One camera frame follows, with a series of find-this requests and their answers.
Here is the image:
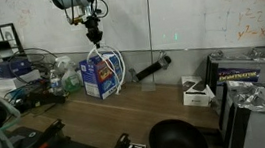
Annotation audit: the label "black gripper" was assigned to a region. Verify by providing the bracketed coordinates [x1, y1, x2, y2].
[83, 15, 105, 51]

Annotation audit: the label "white rope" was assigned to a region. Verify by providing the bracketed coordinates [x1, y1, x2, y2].
[84, 41, 130, 99]

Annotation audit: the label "blue cardboard box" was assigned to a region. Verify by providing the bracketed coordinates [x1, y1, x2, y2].
[78, 50, 127, 103]

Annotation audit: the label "white phone box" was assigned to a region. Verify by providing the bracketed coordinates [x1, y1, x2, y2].
[180, 72, 217, 110]

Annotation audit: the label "clear spray bottle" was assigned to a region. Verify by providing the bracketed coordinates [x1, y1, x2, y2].
[53, 54, 83, 95]

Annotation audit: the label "small water bottle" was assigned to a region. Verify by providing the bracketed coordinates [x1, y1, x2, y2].
[49, 68, 64, 97]

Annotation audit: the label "black flashlight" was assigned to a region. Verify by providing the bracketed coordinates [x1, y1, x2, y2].
[127, 54, 174, 84]

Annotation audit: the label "clear acrylic sheet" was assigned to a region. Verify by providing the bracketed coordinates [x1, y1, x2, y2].
[140, 80, 158, 93]

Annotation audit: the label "black hand tool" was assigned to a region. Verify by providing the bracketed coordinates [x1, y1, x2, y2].
[13, 87, 68, 114]

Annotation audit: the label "dark blue carton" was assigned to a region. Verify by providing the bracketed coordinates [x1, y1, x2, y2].
[0, 56, 34, 80]

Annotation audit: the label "white paper stack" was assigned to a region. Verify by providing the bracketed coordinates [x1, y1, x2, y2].
[0, 68, 44, 97]

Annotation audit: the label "black frying pan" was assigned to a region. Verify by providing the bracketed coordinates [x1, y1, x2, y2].
[146, 115, 209, 148]

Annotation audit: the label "crumpled aluminium foil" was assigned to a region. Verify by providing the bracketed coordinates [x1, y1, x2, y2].
[228, 77, 265, 116]

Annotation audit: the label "black coiled cables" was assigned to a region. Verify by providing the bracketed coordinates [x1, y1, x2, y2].
[6, 45, 61, 86]

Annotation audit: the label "black picture frame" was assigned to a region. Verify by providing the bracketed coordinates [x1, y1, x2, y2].
[0, 21, 26, 59]

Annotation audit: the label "black wire shelf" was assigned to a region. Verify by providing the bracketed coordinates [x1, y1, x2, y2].
[0, 38, 22, 61]

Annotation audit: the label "black clamp orange handle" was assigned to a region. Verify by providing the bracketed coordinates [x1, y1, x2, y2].
[23, 118, 68, 148]

